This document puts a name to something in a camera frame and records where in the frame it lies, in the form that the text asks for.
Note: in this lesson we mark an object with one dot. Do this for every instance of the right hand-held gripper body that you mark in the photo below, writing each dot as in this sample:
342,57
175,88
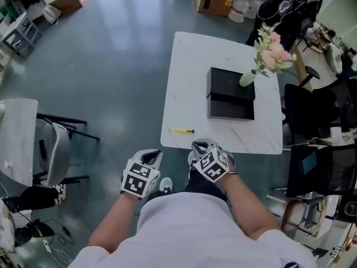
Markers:
213,163

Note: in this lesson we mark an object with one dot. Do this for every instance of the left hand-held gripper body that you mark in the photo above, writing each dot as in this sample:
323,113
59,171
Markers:
138,179

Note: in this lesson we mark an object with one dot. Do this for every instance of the yellow small item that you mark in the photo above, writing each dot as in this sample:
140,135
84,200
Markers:
181,130

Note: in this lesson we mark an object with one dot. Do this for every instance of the black box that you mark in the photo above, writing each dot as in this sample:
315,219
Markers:
230,105

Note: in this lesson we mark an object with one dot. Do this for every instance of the person's left forearm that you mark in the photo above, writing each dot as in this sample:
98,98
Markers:
114,222

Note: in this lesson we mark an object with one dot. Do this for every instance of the person's right forearm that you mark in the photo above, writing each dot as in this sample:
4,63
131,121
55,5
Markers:
248,205

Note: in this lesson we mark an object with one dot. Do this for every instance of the flat cardboard box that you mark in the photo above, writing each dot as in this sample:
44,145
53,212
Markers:
71,0

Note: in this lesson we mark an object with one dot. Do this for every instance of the person's right white shoe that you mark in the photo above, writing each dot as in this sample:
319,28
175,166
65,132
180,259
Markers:
192,160

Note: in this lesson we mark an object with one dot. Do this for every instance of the person's white shoe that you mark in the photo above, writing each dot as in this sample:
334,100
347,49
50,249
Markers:
192,160
166,183

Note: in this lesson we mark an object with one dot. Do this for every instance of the person's black trousers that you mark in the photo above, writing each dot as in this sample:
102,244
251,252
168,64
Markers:
200,184

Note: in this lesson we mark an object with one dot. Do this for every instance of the person's left white shoe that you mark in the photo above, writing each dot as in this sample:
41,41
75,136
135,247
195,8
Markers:
166,183

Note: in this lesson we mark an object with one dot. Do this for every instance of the person's white shirt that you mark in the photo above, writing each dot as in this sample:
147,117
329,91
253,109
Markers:
189,233

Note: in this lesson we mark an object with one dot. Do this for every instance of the grey chair with black legs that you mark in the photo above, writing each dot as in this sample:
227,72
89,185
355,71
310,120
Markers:
57,152

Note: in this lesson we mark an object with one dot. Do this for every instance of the pale green vase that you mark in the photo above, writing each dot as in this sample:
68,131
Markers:
246,78

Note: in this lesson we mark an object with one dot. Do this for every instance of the black office chair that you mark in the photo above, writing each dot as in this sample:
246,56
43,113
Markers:
309,110

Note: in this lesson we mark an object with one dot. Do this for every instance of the white power strip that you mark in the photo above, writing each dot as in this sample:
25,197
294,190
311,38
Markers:
48,246

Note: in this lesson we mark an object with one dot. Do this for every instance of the black mesh chair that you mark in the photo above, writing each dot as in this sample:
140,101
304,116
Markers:
326,169

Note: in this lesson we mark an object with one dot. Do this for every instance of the pink and green flowers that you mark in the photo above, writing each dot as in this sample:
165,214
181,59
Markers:
272,52

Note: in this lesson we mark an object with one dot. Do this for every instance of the clear plastic water jug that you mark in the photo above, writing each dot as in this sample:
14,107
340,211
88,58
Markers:
239,8

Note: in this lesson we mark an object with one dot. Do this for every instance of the grey plastic crate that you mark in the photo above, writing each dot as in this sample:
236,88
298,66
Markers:
21,35

